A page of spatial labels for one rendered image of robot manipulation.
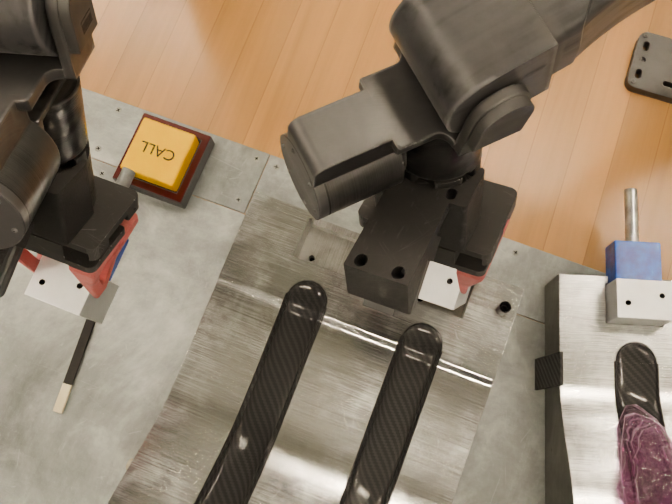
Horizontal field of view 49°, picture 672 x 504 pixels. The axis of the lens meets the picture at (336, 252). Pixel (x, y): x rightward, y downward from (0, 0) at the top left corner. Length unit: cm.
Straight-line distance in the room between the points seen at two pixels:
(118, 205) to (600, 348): 44
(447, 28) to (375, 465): 39
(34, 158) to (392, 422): 37
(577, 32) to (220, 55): 53
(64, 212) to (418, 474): 36
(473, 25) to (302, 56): 47
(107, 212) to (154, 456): 22
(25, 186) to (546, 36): 29
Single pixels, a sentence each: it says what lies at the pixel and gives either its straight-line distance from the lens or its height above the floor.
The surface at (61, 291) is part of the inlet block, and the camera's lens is 63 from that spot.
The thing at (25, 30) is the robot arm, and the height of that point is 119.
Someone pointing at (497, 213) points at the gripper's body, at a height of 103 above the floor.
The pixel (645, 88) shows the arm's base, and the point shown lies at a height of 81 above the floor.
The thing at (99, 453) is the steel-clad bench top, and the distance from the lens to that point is 78.
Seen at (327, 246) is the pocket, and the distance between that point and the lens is 70.
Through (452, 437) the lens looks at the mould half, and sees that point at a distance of 66.
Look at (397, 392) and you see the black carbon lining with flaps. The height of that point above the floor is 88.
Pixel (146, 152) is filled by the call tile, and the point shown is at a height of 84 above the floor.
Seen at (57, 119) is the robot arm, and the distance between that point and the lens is 49.
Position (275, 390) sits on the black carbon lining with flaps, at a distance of 66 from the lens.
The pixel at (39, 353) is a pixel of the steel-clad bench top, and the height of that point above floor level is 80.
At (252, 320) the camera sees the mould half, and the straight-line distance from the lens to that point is 67.
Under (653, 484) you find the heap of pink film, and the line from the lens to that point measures 68.
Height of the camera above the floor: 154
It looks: 75 degrees down
